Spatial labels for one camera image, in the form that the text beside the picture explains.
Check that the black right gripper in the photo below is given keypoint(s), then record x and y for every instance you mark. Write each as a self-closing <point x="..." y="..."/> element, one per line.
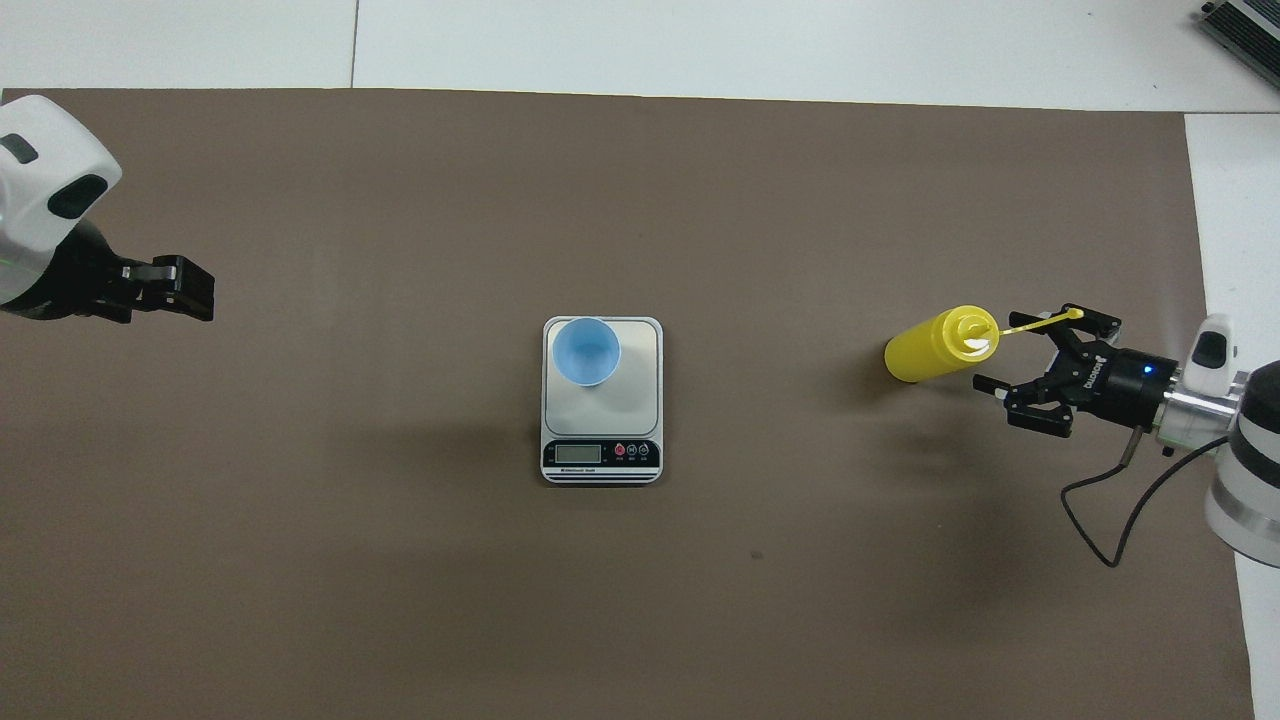
<point x="1125" y="385"/>

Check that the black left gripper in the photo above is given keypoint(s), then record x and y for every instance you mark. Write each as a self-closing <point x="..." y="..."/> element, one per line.
<point x="85" y="285"/>

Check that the yellow squeeze bottle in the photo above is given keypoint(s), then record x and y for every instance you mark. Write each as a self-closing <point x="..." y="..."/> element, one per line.
<point x="930" y="350"/>

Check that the light blue plastic cup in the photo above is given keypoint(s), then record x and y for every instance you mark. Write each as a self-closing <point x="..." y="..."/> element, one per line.
<point x="586" y="352"/>

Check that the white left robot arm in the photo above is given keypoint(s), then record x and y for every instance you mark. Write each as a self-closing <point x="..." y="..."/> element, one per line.
<point x="50" y="180"/>

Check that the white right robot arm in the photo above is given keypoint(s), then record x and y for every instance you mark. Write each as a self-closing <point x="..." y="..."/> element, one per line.
<point x="1250" y="470"/>

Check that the silver digital kitchen scale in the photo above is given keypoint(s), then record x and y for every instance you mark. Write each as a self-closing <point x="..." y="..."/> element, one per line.
<point x="600" y="420"/>

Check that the grey ribbed metal device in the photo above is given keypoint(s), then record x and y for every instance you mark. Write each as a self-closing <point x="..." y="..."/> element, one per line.
<point x="1245" y="30"/>

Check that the brown table mat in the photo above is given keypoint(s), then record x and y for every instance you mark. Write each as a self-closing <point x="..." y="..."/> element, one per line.
<point x="600" y="600"/>

